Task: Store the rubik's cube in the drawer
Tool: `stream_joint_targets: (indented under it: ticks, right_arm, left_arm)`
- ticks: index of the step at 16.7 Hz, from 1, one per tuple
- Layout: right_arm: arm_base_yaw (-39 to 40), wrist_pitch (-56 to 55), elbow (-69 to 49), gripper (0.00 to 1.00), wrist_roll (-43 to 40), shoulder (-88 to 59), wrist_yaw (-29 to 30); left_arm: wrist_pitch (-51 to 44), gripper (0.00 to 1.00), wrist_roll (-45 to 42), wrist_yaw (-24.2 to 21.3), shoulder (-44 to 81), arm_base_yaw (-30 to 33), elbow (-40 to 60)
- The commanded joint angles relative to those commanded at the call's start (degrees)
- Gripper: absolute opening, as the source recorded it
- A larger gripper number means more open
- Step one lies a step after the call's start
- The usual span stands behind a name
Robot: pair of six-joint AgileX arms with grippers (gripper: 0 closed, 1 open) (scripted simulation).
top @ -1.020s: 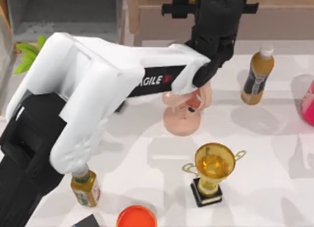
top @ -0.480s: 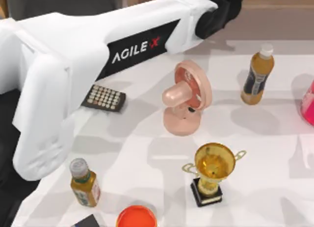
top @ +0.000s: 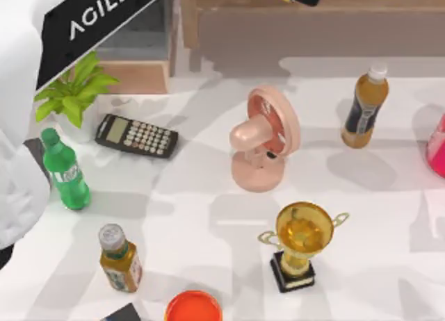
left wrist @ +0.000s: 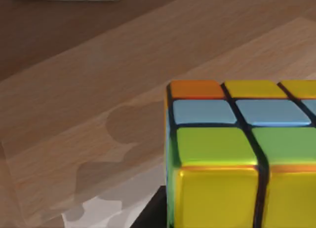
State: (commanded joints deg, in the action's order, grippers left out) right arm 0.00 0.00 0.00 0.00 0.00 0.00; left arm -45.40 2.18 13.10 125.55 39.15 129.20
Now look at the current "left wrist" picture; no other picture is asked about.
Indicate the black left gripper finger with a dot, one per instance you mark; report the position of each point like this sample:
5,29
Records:
155,213

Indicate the multicoloured puzzle cube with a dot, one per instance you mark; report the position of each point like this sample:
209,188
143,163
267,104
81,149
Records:
234,159

